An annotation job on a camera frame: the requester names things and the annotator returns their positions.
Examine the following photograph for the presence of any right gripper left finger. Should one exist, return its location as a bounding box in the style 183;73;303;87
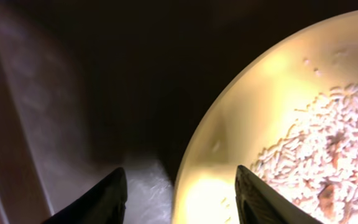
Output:
43;167;127;224

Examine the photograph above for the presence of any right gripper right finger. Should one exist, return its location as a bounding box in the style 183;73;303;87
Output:
235;165;321;224

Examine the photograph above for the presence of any yellow plate with food scraps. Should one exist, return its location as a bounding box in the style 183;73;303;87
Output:
172;11;358;223

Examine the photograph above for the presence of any pile of rice scraps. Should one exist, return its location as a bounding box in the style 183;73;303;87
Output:
245;68;358;223

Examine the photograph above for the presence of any dark brown serving tray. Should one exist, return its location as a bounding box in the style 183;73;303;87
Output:
0;0;358;223

